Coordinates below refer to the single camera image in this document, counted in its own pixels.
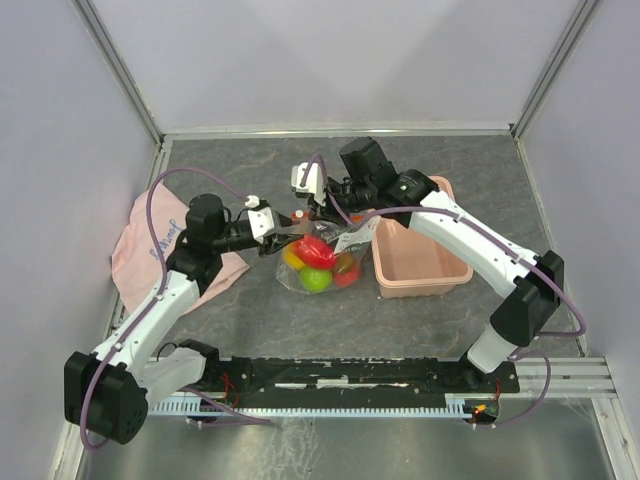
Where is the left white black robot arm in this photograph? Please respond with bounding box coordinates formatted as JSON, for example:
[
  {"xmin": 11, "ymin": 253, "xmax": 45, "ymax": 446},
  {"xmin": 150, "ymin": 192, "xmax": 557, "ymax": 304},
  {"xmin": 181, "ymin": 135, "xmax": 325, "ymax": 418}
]
[{"xmin": 63, "ymin": 194, "xmax": 302, "ymax": 444}]

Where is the pink plastic bin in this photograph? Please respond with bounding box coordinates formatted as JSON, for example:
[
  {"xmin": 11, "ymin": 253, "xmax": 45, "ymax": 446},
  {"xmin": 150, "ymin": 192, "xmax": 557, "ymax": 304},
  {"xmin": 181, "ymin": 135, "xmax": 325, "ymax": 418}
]
[{"xmin": 370, "ymin": 174, "xmax": 474, "ymax": 301}]

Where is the yellow lemon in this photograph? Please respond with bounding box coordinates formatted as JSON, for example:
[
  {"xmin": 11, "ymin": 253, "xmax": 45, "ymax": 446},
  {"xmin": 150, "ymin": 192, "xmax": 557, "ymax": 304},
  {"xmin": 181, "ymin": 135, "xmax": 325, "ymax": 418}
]
[{"xmin": 282, "ymin": 250, "xmax": 305, "ymax": 270}]

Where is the pink folded cloth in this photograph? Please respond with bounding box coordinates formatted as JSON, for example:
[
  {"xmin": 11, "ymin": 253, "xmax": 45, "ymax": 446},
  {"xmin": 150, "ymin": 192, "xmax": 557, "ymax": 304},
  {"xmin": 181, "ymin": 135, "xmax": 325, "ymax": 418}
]
[{"xmin": 110, "ymin": 180, "xmax": 250, "ymax": 316}]

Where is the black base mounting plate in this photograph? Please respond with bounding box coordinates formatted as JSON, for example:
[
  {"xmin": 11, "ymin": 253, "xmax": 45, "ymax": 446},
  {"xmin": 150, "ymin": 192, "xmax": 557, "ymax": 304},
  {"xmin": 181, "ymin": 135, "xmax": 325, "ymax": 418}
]
[{"xmin": 192, "ymin": 357, "xmax": 520, "ymax": 411}]

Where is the light blue cable duct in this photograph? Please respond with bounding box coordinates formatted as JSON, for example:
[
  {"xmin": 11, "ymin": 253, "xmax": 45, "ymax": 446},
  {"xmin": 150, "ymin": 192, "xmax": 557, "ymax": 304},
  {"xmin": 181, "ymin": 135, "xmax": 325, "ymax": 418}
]
[{"xmin": 149, "ymin": 394, "xmax": 474, "ymax": 417}]

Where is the red apple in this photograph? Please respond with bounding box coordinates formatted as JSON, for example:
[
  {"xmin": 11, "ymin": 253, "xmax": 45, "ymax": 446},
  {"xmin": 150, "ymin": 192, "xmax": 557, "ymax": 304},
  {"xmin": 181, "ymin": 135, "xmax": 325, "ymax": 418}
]
[{"xmin": 333, "ymin": 264, "xmax": 361, "ymax": 288}]

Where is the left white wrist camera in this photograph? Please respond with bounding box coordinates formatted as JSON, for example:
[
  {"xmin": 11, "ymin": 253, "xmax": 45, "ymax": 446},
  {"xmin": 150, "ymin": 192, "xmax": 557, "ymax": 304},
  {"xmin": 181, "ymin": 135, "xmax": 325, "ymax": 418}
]
[{"xmin": 244, "ymin": 195, "xmax": 280, "ymax": 244}]

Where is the small red fruit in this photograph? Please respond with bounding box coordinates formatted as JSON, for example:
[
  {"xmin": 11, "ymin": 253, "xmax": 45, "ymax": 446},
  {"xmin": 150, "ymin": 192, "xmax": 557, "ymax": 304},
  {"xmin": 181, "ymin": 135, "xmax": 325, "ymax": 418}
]
[{"xmin": 293, "ymin": 235, "xmax": 336, "ymax": 270}]

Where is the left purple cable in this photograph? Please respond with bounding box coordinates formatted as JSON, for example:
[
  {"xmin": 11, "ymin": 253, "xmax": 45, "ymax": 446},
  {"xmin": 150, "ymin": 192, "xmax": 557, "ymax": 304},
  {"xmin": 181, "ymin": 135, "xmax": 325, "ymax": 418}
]
[{"xmin": 79, "ymin": 165, "xmax": 274, "ymax": 449}]

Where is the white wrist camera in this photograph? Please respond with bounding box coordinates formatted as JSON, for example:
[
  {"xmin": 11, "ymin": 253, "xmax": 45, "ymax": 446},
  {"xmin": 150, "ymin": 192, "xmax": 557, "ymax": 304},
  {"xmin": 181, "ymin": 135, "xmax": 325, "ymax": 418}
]
[
  {"xmin": 244, "ymin": 195, "xmax": 280, "ymax": 244},
  {"xmin": 290, "ymin": 162, "xmax": 326, "ymax": 205}
]

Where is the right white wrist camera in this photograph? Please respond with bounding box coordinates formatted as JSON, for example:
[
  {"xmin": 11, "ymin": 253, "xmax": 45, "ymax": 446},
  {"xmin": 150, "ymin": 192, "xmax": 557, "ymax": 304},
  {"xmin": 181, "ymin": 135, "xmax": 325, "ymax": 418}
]
[{"xmin": 290, "ymin": 162, "xmax": 326, "ymax": 205}]

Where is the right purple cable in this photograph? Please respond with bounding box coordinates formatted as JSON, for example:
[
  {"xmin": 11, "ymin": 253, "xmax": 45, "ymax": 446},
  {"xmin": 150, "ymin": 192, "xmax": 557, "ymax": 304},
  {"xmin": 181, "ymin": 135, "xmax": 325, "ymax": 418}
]
[{"xmin": 307, "ymin": 152, "xmax": 586, "ymax": 429}]

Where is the purple cable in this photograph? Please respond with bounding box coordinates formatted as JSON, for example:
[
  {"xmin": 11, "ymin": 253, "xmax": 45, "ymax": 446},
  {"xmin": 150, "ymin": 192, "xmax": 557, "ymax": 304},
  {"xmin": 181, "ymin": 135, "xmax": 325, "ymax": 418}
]
[
  {"xmin": 307, "ymin": 152, "xmax": 586, "ymax": 429},
  {"xmin": 79, "ymin": 165, "xmax": 274, "ymax": 449}
]

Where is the aluminium frame rail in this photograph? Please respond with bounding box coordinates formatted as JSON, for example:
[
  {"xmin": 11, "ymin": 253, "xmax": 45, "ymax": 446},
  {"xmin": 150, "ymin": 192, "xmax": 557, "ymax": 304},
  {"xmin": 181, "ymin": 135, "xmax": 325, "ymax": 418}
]
[{"xmin": 164, "ymin": 128, "xmax": 511, "ymax": 142}]

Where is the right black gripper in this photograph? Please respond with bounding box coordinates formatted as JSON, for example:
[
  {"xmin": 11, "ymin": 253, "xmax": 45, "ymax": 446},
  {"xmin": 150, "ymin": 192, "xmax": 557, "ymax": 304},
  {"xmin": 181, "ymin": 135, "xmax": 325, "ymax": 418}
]
[{"xmin": 307, "ymin": 177, "xmax": 374, "ymax": 228}]

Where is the clear zip top bag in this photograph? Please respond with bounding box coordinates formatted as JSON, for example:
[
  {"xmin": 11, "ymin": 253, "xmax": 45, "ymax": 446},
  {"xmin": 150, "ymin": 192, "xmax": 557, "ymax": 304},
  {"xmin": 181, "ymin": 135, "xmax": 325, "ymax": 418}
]
[{"xmin": 275, "ymin": 210, "xmax": 380, "ymax": 295}]

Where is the green apple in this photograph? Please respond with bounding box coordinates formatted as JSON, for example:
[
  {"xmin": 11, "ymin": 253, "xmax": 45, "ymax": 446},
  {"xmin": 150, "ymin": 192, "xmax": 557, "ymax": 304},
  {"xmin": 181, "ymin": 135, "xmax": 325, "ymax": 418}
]
[{"xmin": 298, "ymin": 266, "xmax": 333, "ymax": 294}]

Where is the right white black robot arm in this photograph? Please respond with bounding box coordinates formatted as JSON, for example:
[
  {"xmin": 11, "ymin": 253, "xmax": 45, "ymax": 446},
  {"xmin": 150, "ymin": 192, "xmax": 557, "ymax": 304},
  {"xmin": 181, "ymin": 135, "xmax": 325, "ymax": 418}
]
[{"xmin": 291, "ymin": 137, "xmax": 564, "ymax": 391}]

